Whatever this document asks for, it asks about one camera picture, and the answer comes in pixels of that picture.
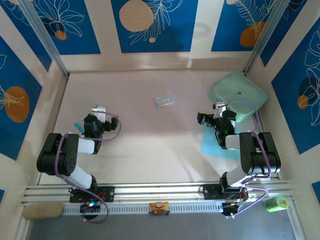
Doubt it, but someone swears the light blue paper sheet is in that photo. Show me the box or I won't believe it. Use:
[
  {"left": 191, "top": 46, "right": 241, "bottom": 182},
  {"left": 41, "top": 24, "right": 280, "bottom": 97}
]
[{"left": 201, "top": 126, "right": 242, "bottom": 161}]

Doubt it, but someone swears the blue printed snack packet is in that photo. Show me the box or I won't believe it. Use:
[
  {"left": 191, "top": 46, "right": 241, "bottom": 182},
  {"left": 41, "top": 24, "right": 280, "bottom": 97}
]
[{"left": 73, "top": 104, "right": 101, "bottom": 134}]

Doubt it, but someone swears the mint green zip pouch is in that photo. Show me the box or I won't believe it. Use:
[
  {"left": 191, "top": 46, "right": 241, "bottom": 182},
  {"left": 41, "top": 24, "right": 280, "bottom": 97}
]
[{"left": 208, "top": 71, "right": 270, "bottom": 124}]

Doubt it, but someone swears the small clear plastic bag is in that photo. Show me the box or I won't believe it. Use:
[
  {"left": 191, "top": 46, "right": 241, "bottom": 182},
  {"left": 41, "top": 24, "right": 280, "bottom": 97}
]
[{"left": 152, "top": 92, "right": 175, "bottom": 110}]

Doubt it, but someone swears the black connector board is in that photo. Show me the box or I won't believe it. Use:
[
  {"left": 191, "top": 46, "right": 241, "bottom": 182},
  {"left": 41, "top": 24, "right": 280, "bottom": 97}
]
[
  {"left": 221, "top": 201, "right": 242, "bottom": 216},
  {"left": 79, "top": 201, "right": 101, "bottom": 214}
]

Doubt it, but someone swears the green cup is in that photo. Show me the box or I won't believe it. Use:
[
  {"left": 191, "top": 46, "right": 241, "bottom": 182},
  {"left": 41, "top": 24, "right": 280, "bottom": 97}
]
[{"left": 264, "top": 195, "right": 290, "bottom": 213}]

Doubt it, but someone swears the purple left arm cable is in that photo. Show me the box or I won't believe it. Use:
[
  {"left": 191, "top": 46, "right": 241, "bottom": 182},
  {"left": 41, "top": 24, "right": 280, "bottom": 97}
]
[{"left": 54, "top": 112, "right": 122, "bottom": 224}]

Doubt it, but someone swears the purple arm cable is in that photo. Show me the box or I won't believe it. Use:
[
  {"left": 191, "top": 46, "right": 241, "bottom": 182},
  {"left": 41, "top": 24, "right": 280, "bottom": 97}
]
[
  {"left": 217, "top": 99, "right": 275, "bottom": 218},
  {"left": 54, "top": 112, "right": 122, "bottom": 224}
]

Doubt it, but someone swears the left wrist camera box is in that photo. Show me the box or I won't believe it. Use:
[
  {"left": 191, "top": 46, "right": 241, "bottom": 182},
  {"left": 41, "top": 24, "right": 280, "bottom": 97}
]
[{"left": 90, "top": 106, "right": 108, "bottom": 123}]

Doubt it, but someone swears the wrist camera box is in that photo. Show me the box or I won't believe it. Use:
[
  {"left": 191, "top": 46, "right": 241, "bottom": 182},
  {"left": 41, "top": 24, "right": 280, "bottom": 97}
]
[
  {"left": 212, "top": 101, "right": 228, "bottom": 119},
  {"left": 90, "top": 106, "right": 108, "bottom": 123}
]

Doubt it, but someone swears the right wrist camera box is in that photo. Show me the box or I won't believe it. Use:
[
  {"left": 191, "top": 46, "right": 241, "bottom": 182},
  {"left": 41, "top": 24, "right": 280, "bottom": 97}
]
[{"left": 212, "top": 101, "right": 228, "bottom": 119}]

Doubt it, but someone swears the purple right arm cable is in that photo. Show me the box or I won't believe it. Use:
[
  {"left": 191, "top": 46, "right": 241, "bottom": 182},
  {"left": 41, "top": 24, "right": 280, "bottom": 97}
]
[{"left": 217, "top": 99, "right": 275, "bottom": 218}]

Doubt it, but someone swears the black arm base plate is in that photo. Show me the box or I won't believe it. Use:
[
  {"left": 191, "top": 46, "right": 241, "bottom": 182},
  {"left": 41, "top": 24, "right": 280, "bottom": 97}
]
[
  {"left": 202, "top": 183, "right": 251, "bottom": 201},
  {"left": 69, "top": 185, "right": 116, "bottom": 203}
]

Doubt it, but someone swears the aluminium mounting rail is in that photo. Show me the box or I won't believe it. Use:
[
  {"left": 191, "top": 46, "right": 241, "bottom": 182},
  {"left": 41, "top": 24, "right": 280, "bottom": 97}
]
[{"left": 21, "top": 179, "right": 297, "bottom": 207}]

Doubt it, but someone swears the grey slotted cable duct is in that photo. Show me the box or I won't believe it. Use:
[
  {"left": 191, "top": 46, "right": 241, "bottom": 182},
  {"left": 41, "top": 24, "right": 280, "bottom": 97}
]
[{"left": 61, "top": 201, "right": 226, "bottom": 216}]

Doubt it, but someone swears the aluminium frame post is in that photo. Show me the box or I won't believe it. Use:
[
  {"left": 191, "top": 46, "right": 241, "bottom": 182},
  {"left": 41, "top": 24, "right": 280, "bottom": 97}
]
[
  {"left": 243, "top": 0, "right": 291, "bottom": 76},
  {"left": 18, "top": 0, "right": 70, "bottom": 77}
]

